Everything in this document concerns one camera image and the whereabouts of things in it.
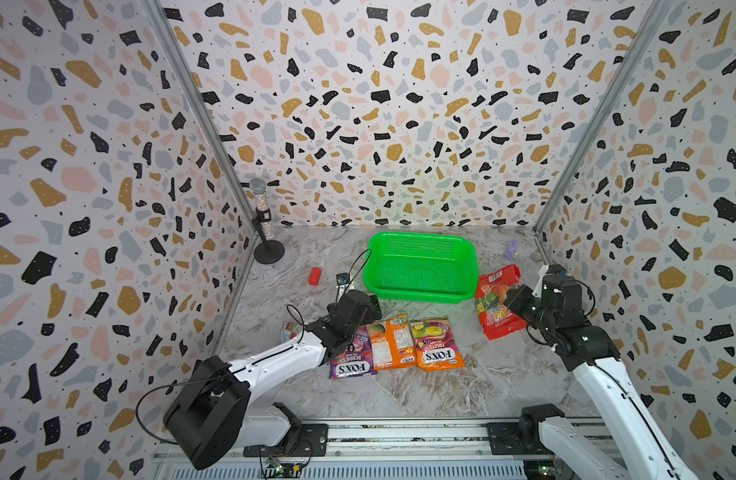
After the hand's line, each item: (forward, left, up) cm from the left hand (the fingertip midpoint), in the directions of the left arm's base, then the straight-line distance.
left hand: (368, 299), depth 86 cm
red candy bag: (-9, -34, +6) cm, 35 cm away
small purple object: (+26, -52, -9) cm, 59 cm away
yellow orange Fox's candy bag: (-10, -20, -10) cm, 24 cm away
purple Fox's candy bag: (-14, +3, -11) cm, 18 cm away
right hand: (-4, -36, +11) cm, 38 cm away
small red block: (+17, +20, -12) cm, 29 cm away
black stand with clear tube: (+29, +38, -12) cm, 49 cm away
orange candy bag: (-8, -7, -12) cm, 16 cm away
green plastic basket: (+21, -19, -13) cm, 31 cm away
